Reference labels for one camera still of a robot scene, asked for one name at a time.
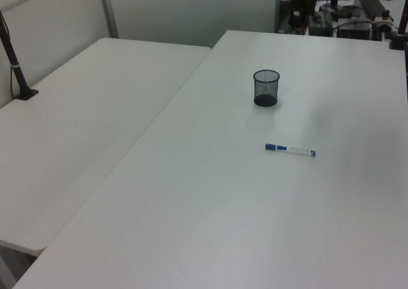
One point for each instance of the blue and white marker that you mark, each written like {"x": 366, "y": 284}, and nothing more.
{"x": 288, "y": 150}

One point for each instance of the dark box with green label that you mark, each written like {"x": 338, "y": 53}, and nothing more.
{"x": 320, "y": 25}

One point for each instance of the black electronics box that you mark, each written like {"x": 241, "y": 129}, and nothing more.
{"x": 355, "y": 29}

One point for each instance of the black keyboard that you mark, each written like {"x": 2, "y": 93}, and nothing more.
{"x": 371, "y": 5}

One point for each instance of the black mesh pen cup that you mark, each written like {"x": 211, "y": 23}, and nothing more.
{"x": 266, "y": 89}

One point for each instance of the small white camera device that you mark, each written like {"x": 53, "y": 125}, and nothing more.
{"x": 384, "y": 19}

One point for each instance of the black clamped camera pole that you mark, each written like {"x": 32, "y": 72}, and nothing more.
{"x": 400, "y": 30}

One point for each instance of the grey partition frame post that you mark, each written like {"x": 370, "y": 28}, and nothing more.
{"x": 109, "y": 10}

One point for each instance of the black camera pole with base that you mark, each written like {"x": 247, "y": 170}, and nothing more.
{"x": 16, "y": 69}

